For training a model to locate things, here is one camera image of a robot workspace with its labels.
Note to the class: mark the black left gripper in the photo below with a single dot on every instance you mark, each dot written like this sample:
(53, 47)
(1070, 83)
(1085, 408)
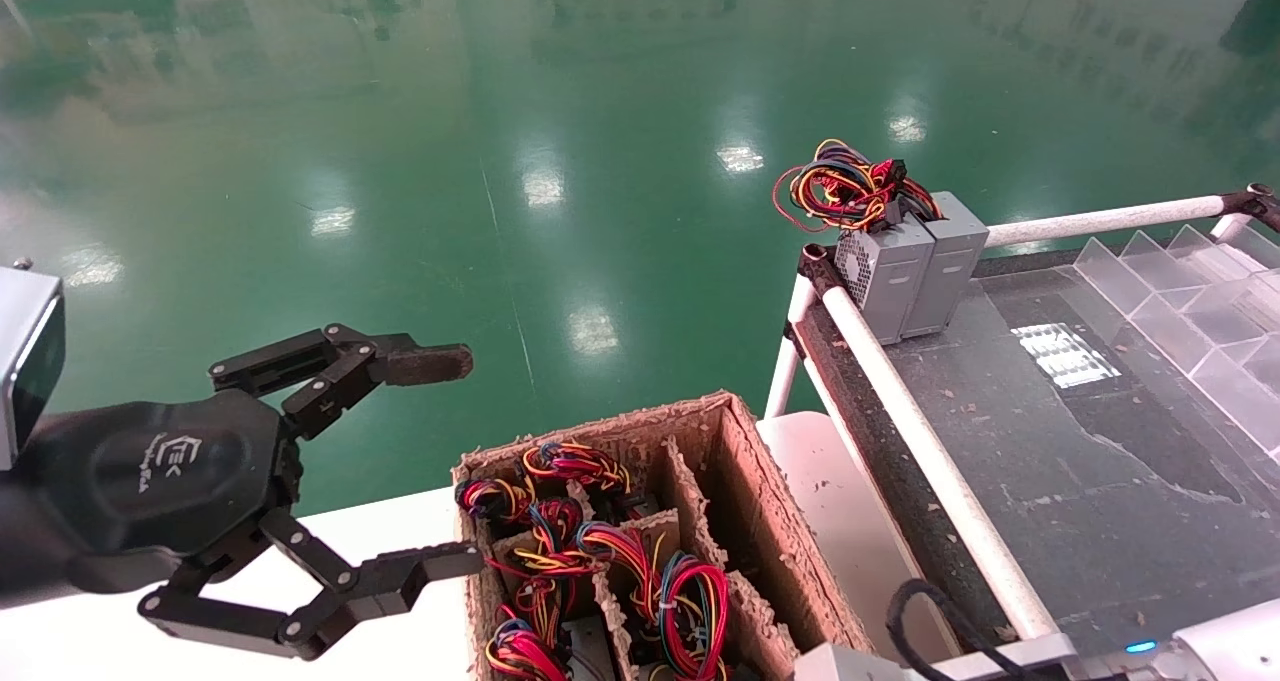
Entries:
(170, 471)

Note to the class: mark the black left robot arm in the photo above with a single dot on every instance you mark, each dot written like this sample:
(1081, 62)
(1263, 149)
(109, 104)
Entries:
(15, 541)

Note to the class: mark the grey power supply unit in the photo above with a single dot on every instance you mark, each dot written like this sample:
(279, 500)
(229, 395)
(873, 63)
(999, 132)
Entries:
(950, 261)
(590, 653)

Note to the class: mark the brown cardboard divider box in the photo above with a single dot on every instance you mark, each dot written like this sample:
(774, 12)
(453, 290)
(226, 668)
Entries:
(745, 481)

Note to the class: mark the black pipe joint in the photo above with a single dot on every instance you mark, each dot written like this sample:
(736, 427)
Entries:
(818, 266)
(1255, 206)

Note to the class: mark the clear acrylic divider rack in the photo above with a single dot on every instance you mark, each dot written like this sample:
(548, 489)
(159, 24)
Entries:
(1170, 301)

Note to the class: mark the short white pipe stub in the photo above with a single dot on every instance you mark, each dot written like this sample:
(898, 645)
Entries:
(1230, 228)

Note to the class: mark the white frame leg pipe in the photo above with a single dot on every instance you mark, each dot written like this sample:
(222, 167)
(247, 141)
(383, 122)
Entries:
(790, 361)

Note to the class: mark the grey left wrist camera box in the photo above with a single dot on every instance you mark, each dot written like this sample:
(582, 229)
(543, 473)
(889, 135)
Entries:
(25, 361)

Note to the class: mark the long white frame pipe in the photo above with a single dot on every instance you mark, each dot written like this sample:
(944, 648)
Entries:
(930, 451)

